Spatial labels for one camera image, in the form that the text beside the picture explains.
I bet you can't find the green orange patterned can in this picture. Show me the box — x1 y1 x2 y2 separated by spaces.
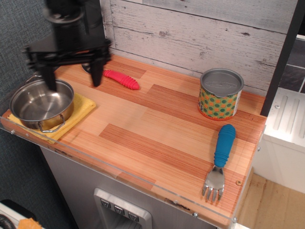
198 68 244 121

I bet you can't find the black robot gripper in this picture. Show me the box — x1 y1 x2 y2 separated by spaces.
23 21 111 91

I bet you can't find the dark grey left post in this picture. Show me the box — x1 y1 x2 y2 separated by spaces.
81 0 111 50

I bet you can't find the orange object bottom left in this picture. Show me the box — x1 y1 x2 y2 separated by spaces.
18 218 42 229

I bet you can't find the small stainless steel pot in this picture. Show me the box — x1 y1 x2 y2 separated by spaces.
9 75 74 133

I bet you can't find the silver dispenser button panel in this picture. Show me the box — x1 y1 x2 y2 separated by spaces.
93 188 153 229

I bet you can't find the grey toy cabinet front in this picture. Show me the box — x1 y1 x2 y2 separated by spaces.
41 148 214 229

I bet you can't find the clear acrylic edge guard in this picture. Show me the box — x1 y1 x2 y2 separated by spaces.
1 118 235 229

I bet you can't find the fork with blue handle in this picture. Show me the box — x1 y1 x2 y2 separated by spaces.
203 124 236 202

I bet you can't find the folded yellow cloth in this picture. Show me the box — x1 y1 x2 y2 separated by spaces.
7 93 96 144

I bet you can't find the dark grey right post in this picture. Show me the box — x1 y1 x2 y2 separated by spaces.
260 0 305 117

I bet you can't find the spoon with red handle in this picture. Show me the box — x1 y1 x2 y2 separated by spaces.
82 63 140 90

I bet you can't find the dark grey post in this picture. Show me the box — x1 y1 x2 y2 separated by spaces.
81 0 111 50
260 0 305 117

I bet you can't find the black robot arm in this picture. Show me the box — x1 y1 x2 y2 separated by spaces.
24 0 111 91

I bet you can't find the black braided cable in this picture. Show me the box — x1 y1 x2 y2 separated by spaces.
0 214 16 229

